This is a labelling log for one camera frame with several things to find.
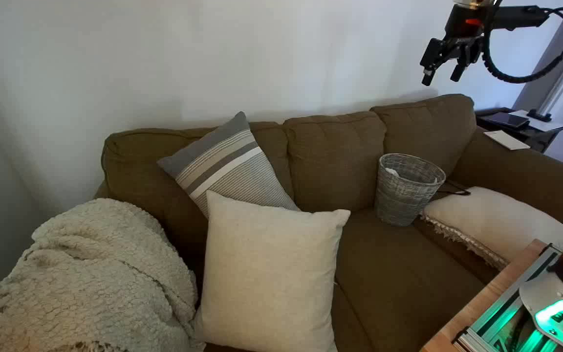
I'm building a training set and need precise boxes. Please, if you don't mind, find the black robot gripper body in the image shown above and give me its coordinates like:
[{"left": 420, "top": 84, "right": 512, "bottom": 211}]
[{"left": 428, "top": 0, "right": 496, "bottom": 65}]

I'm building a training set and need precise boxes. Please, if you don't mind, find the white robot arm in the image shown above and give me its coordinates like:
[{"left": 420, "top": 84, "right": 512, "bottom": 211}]
[{"left": 420, "top": 0, "right": 549, "bottom": 86}]

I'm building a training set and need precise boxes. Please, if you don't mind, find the grey woven basket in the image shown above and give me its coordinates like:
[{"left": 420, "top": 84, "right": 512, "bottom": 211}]
[{"left": 375, "top": 153, "right": 445, "bottom": 227}]

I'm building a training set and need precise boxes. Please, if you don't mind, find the dark side table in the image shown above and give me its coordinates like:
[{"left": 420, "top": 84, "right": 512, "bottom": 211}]
[{"left": 474, "top": 108, "right": 563, "bottom": 153}]

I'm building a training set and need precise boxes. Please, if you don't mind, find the white fringed lumbar pillow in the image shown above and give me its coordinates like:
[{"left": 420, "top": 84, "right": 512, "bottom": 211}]
[{"left": 420, "top": 186, "right": 563, "bottom": 268}]

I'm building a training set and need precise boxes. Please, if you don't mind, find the grey striped throw pillow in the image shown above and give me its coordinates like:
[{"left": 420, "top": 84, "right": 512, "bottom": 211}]
[{"left": 156, "top": 112, "right": 295, "bottom": 215}]

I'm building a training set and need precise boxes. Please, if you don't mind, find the brown fabric sofa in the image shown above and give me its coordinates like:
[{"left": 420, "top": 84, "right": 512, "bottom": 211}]
[{"left": 101, "top": 96, "right": 563, "bottom": 352}]

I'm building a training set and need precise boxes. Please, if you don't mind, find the cream square throw pillow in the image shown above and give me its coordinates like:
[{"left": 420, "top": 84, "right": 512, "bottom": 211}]
[{"left": 195, "top": 192, "right": 349, "bottom": 352}]

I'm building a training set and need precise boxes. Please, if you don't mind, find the cream knitted blanket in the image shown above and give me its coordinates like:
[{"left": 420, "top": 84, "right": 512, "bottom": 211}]
[{"left": 0, "top": 198, "right": 205, "bottom": 352}]

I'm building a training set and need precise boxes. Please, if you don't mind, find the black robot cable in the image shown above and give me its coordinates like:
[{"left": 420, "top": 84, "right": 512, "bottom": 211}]
[{"left": 480, "top": 6, "right": 563, "bottom": 86}]

